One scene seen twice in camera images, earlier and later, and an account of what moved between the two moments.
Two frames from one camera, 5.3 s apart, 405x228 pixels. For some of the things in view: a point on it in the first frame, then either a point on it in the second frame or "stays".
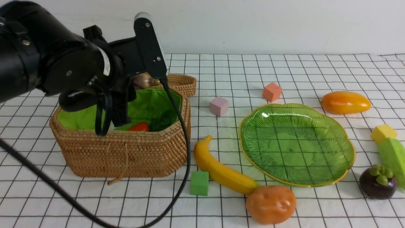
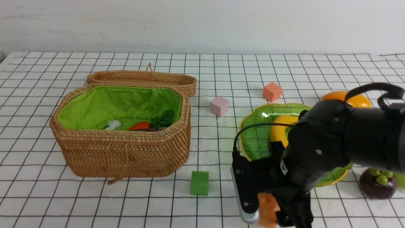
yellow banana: [222, 174] -> [277, 133]
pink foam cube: [219, 106] stays
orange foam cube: [272, 92] stays
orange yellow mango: [343, 103] stays
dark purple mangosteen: [376, 182] stays
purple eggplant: [140, 81] -> [158, 129]
